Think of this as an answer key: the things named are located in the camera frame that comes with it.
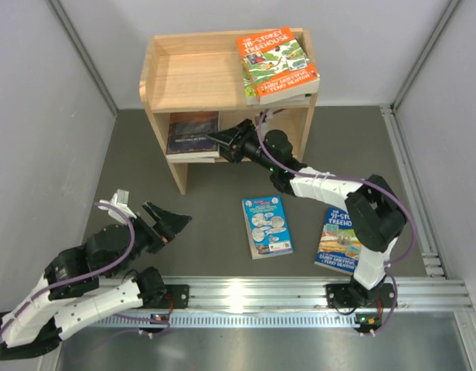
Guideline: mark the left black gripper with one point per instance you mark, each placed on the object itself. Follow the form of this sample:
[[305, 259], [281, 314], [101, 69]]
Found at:
[[168, 226]]

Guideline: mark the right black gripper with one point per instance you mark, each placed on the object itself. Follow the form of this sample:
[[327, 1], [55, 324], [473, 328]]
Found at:
[[235, 152]]

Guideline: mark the purple 52-storey treehouse book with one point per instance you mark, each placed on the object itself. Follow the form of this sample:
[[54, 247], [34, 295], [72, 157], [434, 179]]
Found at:
[[191, 160]]

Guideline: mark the dark tale of cities book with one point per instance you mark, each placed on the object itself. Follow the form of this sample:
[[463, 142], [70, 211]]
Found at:
[[187, 134]]

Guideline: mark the green 65-storey treehouse book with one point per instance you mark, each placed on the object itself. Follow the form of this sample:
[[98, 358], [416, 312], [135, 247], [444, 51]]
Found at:
[[249, 89]]

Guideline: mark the green coin cover book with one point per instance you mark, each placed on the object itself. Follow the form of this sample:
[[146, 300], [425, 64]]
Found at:
[[300, 99]]

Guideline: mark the orange 78-storey treehouse book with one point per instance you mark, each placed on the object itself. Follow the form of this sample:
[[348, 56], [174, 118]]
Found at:
[[277, 65]]

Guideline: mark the light blue comic book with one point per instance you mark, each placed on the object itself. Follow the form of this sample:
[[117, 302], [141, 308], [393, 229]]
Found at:
[[266, 227]]

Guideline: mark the blue 91-storey treehouse book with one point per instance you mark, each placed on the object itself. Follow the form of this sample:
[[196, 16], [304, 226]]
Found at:
[[338, 248]]

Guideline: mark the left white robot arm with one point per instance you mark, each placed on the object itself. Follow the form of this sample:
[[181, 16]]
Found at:
[[65, 299]]

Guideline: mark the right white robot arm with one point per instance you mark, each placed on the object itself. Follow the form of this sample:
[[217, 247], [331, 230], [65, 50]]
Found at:
[[377, 216]]

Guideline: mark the wooden two-tier shelf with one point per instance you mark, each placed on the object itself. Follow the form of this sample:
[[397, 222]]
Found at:
[[203, 72]]

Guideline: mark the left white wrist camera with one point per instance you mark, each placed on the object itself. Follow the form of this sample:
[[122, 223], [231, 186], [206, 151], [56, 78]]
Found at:
[[117, 207]]

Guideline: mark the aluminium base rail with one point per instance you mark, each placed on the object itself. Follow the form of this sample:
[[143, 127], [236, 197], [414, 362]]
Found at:
[[300, 302]]

